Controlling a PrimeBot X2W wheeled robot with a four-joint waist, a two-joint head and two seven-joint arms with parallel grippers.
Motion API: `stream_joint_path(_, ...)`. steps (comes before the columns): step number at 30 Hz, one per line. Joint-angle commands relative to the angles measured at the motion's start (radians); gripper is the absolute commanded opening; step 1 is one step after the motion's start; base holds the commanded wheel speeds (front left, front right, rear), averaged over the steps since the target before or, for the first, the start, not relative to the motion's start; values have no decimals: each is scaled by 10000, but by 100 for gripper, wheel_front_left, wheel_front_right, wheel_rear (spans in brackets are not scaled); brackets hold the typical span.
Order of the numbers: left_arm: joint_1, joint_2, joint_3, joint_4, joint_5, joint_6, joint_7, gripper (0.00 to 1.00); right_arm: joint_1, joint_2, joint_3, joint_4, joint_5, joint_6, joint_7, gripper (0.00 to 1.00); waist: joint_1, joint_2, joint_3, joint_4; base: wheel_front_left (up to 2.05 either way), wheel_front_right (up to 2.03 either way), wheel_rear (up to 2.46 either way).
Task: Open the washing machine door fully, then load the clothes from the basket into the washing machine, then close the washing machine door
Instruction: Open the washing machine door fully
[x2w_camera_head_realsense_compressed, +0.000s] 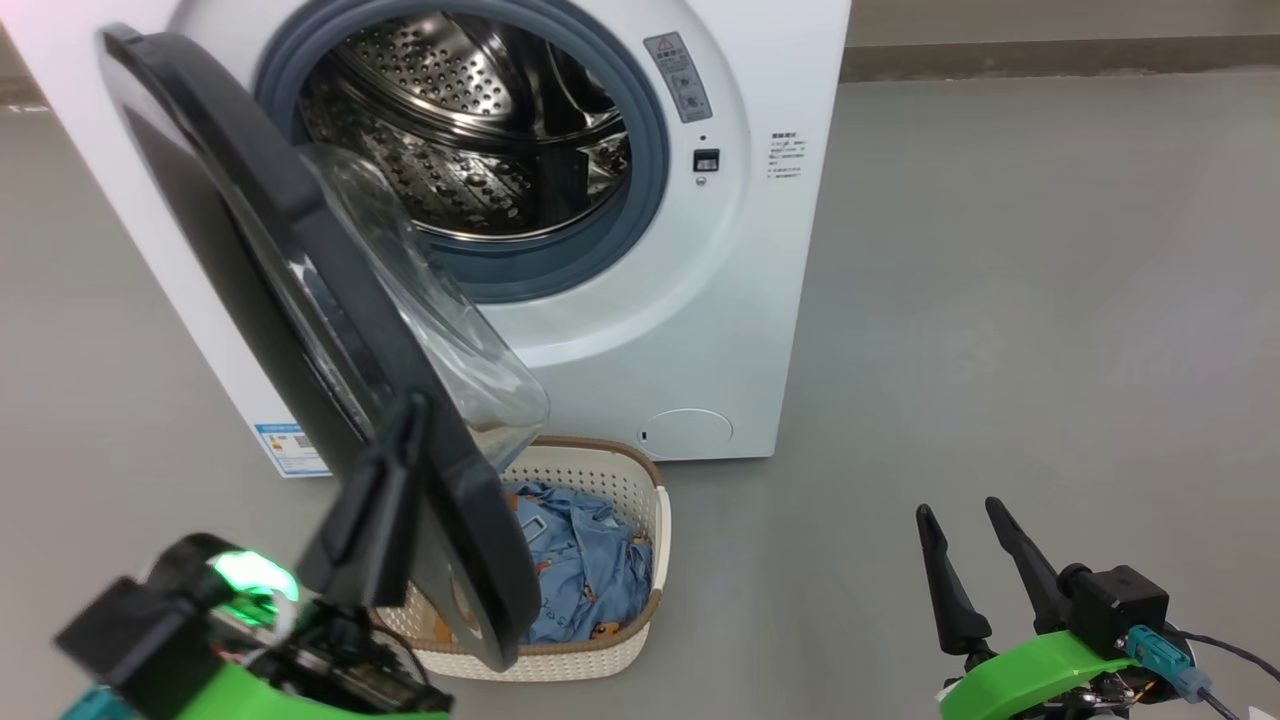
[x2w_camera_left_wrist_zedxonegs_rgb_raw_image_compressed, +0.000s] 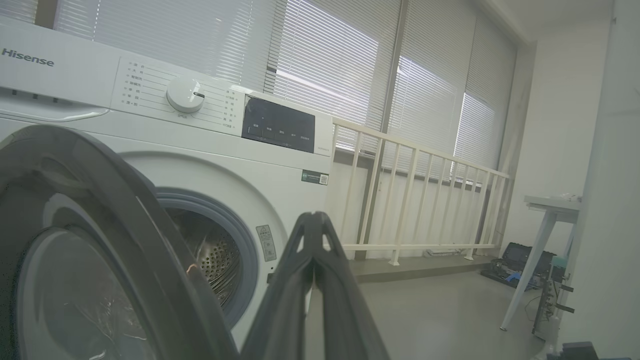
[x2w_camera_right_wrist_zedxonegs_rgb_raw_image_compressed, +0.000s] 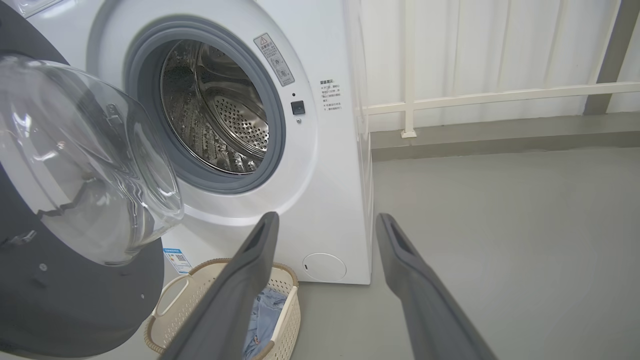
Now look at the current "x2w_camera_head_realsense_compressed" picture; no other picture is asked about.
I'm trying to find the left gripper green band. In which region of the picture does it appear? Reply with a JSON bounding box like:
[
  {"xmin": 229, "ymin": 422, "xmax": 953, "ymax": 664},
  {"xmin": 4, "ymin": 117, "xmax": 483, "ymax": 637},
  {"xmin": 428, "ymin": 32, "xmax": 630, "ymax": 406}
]
[{"xmin": 180, "ymin": 393, "xmax": 451, "ymax": 720}]

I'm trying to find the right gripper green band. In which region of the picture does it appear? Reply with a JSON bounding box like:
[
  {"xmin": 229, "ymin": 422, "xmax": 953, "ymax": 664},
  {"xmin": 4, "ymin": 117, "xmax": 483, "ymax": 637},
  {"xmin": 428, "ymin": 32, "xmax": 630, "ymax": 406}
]
[{"xmin": 915, "ymin": 497, "xmax": 1166, "ymax": 720}]

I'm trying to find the round black washer door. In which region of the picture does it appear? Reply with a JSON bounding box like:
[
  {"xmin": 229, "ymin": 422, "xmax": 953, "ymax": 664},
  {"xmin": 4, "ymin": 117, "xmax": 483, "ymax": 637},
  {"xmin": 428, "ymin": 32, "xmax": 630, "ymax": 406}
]
[{"xmin": 98, "ymin": 22, "xmax": 551, "ymax": 673}]

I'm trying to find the blue cartoon print garment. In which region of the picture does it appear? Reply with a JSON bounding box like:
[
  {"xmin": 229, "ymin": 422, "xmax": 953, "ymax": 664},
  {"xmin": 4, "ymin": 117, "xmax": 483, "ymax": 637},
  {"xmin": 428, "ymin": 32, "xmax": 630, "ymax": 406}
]
[
  {"xmin": 505, "ymin": 480, "xmax": 601, "ymax": 641},
  {"xmin": 560, "ymin": 495, "xmax": 656, "ymax": 646}
]

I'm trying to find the stainless steel washing machine drum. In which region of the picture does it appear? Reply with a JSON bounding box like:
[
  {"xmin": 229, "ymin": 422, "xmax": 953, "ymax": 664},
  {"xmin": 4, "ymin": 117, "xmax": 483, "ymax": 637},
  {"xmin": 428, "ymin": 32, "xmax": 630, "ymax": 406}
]
[{"xmin": 298, "ymin": 10, "xmax": 633, "ymax": 243}]

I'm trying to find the white front-load washing machine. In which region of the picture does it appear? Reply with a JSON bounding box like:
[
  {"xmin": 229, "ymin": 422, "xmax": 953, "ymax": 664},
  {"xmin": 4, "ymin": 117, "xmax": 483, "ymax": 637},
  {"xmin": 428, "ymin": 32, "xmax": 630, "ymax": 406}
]
[{"xmin": 0, "ymin": 0, "xmax": 853, "ymax": 479}]

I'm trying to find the blue energy label sticker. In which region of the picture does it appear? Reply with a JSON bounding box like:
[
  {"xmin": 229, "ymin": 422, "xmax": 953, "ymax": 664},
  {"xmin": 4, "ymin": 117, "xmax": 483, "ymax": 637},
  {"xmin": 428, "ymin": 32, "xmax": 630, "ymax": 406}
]
[{"xmin": 253, "ymin": 422, "xmax": 333, "ymax": 477}]

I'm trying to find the cream laundry basket brown rim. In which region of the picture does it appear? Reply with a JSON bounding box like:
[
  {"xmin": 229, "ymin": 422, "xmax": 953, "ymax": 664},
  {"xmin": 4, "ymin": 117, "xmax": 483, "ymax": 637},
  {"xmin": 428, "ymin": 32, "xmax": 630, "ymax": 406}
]
[{"xmin": 375, "ymin": 436, "xmax": 672, "ymax": 683}]

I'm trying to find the round white filter cover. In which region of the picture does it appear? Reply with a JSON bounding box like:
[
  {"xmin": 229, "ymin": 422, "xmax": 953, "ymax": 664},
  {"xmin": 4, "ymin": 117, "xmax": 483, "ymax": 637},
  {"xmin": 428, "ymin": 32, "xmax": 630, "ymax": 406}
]
[{"xmin": 638, "ymin": 408, "xmax": 734, "ymax": 461}]

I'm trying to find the small printed text label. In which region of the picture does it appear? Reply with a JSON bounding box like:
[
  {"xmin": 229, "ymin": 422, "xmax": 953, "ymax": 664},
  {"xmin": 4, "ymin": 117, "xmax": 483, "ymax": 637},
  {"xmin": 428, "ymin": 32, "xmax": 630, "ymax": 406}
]
[{"xmin": 768, "ymin": 130, "xmax": 807, "ymax": 183}]

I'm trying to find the grey warning sticker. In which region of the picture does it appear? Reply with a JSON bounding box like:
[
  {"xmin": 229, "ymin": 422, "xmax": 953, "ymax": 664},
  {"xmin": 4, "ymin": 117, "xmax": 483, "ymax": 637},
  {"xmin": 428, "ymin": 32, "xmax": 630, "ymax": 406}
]
[{"xmin": 643, "ymin": 32, "xmax": 714, "ymax": 125}]

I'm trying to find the thin black camera cable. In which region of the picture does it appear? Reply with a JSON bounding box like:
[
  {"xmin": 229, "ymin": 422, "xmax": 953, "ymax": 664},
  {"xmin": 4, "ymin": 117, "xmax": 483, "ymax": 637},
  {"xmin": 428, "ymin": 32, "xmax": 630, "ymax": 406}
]
[{"xmin": 1165, "ymin": 628, "xmax": 1280, "ymax": 686}]

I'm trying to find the black connector cable white tag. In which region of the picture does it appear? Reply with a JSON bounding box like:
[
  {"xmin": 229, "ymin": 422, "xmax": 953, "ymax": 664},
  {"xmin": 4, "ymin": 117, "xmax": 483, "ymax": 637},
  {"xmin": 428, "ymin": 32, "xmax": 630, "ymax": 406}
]
[{"xmin": 1195, "ymin": 690, "xmax": 1280, "ymax": 720}]

